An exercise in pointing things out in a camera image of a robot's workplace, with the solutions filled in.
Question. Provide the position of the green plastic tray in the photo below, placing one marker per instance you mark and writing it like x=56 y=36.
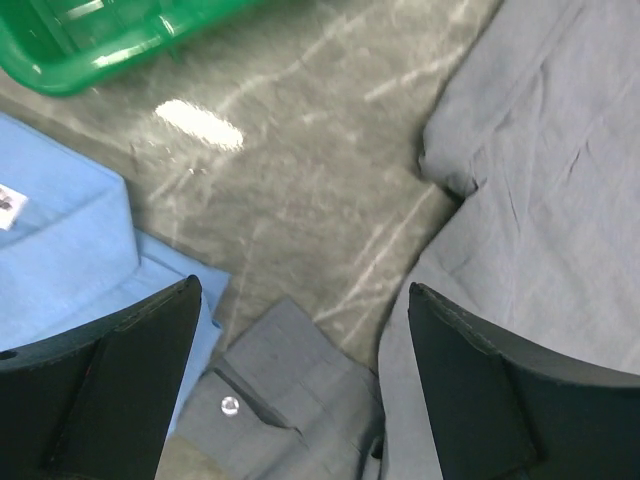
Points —
x=59 y=48

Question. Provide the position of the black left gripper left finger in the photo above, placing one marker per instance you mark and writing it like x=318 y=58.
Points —
x=96 y=402

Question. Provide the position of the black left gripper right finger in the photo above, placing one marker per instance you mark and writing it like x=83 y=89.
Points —
x=503 y=407

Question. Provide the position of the grey long sleeve shirt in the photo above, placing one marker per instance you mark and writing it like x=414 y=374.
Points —
x=538 y=133

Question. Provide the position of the folded light blue shirt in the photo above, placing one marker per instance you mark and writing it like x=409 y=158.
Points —
x=70 y=253

